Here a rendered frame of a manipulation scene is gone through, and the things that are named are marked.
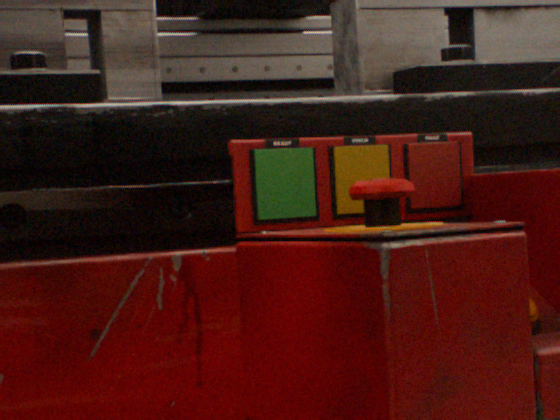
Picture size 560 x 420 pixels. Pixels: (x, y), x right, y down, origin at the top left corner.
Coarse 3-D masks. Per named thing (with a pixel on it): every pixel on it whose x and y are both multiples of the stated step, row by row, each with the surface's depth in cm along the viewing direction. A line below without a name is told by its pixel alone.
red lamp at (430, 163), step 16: (416, 144) 94; (432, 144) 95; (448, 144) 95; (416, 160) 94; (432, 160) 95; (448, 160) 95; (416, 176) 94; (432, 176) 95; (448, 176) 95; (416, 192) 94; (432, 192) 95; (448, 192) 96; (416, 208) 94
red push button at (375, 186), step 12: (372, 180) 81; (384, 180) 81; (396, 180) 81; (348, 192) 82; (360, 192) 81; (372, 192) 80; (384, 192) 80; (396, 192) 80; (408, 192) 81; (372, 204) 81; (384, 204) 81; (396, 204) 81; (372, 216) 81; (384, 216) 81; (396, 216) 81
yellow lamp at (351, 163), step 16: (336, 160) 90; (352, 160) 91; (368, 160) 92; (384, 160) 92; (336, 176) 90; (352, 176) 91; (368, 176) 92; (384, 176) 92; (336, 192) 90; (336, 208) 90; (352, 208) 91
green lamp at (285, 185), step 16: (256, 160) 87; (272, 160) 87; (288, 160) 88; (304, 160) 89; (256, 176) 87; (272, 176) 87; (288, 176) 88; (304, 176) 89; (256, 192) 87; (272, 192) 87; (288, 192) 88; (304, 192) 89; (272, 208) 87; (288, 208) 88; (304, 208) 89
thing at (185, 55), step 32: (160, 32) 138; (192, 32) 139; (224, 32) 140; (256, 32) 141; (288, 32) 142; (320, 32) 143; (160, 64) 137; (192, 64) 138; (224, 64) 139; (256, 64) 141; (288, 64) 142; (320, 64) 143; (192, 96) 138; (224, 96) 140; (256, 96) 141; (288, 96) 142; (320, 96) 143
